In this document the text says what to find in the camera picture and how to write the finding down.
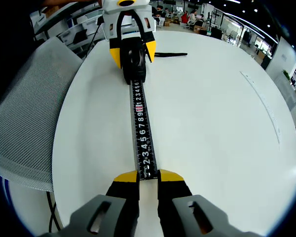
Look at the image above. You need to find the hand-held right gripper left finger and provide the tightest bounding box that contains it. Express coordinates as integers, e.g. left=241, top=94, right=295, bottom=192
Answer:
left=39, top=170, right=141, bottom=237

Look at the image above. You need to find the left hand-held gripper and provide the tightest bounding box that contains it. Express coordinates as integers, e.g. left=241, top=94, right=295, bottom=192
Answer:
left=102, top=0, right=157, bottom=70

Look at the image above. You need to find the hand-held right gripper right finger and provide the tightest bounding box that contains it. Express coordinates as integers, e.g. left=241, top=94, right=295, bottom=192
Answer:
left=157, top=169, right=262, bottom=237

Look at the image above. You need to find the black tape measure with blade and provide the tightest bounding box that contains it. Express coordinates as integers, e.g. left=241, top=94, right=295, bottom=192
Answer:
left=120, top=37, right=188, bottom=181

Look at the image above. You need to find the white office desk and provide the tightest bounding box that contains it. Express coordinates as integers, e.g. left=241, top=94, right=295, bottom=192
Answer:
left=56, top=23, right=102, bottom=51

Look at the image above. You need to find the grey mesh office chair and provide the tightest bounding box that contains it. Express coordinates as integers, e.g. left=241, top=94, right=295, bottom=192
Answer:
left=0, top=36, right=84, bottom=193

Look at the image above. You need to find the transparent plastic ruler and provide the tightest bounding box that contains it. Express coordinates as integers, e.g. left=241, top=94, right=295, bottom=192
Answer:
left=239, top=71, right=282, bottom=152

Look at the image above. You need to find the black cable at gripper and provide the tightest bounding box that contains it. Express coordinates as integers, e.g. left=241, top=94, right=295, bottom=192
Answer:
left=84, top=17, right=105, bottom=59

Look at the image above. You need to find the black cable under chair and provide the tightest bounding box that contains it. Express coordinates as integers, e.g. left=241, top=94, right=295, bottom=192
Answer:
left=46, top=191, right=63, bottom=233

